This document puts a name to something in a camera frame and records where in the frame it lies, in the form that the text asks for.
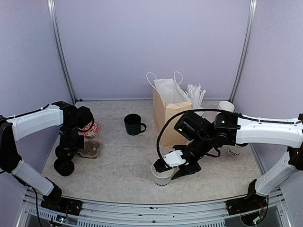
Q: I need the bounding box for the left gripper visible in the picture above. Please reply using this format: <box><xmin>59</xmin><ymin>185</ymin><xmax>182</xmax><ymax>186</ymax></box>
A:
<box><xmin>59</xmin><ymin>122</ymin><xmax>84</xmax><ymax>155</ymax></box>

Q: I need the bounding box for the white paper cup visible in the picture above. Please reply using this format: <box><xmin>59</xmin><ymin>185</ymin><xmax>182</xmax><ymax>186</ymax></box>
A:
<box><xmin>228</xmin><ymin>144</ymin><xmax>246</xmax><ymax>157</ymax></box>
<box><xmin>151</xmin><ymin>165</ymin><xmax>174</xmax><ymax>187</ymax></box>

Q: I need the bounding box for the brown paper bag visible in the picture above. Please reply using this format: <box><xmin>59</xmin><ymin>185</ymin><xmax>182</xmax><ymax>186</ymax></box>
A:
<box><xmin>146</xmin><ymin>71</ymin><xmax>192</xmax><ymax>148</ymax></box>

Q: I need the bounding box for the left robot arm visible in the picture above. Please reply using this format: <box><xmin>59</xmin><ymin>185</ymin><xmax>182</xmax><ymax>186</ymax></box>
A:
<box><xmin>0</xmin><ymin>101</ymin><xmax>94</xmax><ymax>210</ymax></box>

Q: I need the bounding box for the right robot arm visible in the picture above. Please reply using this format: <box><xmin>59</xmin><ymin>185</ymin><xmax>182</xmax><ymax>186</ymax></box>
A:
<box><xmin>172</xmin><ymin>111</ymin><xmax>303</xmax><ymax>210</ymax></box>

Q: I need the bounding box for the cardboard cup carrier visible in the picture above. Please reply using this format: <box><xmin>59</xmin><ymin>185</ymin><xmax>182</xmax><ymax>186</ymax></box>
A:
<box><xmin>78</xmin><ymin>140</ymin><xmax>102</xmax><ymax>159</ymax></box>

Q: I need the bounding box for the red patterned bowl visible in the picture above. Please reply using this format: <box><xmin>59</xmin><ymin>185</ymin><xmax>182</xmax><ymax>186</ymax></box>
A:
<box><xmin>79</xmin><ymin>122</ymin><xmax>101</xmax><ymax>139</ymax></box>

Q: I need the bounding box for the stack of black lids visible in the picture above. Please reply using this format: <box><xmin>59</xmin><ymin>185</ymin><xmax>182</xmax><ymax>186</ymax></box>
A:
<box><xmin>53</xmin><ymin>158</ymin><xmax>74</xmax><ymax>176</ymax></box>

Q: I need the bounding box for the dark green mug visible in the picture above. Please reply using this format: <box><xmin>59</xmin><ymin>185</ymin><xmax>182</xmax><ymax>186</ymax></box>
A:
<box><xmin>124</xmin><ymin>113</ymin><xmax>147</xmax><ymax>136</ymax></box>

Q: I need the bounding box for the black cup with straws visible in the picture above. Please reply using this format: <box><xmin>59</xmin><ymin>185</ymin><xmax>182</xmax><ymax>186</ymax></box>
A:
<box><xmin>186</xmin><ymin>84</ymin><xmax>206</xmax><ymax>109</ymax></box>

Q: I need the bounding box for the stack of white cups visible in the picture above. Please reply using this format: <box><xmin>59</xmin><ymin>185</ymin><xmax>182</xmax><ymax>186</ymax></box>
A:
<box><xmin>218</xmin><ymin>100</ymin><xmax>235</xmax><ymax>113</ymax></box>

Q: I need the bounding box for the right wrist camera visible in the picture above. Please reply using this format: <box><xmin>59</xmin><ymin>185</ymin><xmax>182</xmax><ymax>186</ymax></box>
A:
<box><xmin>153</xmin><ymin>150</ymin><xmax>188</xmax><ymax>173</ymax></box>

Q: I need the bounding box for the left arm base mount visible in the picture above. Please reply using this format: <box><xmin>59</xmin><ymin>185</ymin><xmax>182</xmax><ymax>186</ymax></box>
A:
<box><xmin>41</xmin><ymin>195</ymin><xmax>83</xmax><ymax>216</ymax></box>

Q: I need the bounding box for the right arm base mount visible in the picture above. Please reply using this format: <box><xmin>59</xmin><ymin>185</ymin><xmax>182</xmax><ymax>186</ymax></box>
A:
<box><xmin>225</xmin><ymin>194</ymin><xmax>268</xmax><ymax>215</ymax></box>

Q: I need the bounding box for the front aluminium rail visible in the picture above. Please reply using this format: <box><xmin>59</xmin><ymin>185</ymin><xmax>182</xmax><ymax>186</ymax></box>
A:
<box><xmin>13</xmin><ymin>189</ymin><xmax>295</xmax><ymax>227</ymax></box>

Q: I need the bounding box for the left aluminium frame post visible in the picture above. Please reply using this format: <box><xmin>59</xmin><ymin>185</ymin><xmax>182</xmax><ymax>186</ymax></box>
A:
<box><xmin>47</xmin><ymin>0</ymin><xmax>77</xmax><ymax>104</ymax></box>

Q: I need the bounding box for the aluminium frame post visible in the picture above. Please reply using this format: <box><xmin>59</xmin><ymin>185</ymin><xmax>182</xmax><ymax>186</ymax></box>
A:
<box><xmin>229</xmin><ymin>0</ymin><xmax>257</xmax><ymax>103</ymax></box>
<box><xmin>47</xmin><ymin>0</ymin><xmax>77</xmax><ymax>104</ymax></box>

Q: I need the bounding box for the right aluminium frame post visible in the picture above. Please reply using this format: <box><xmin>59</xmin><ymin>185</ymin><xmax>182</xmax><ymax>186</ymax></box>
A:
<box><xmin>229</xmin><ymin>0</ymin><xmax>257</xmax><ymax>103</ymax></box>

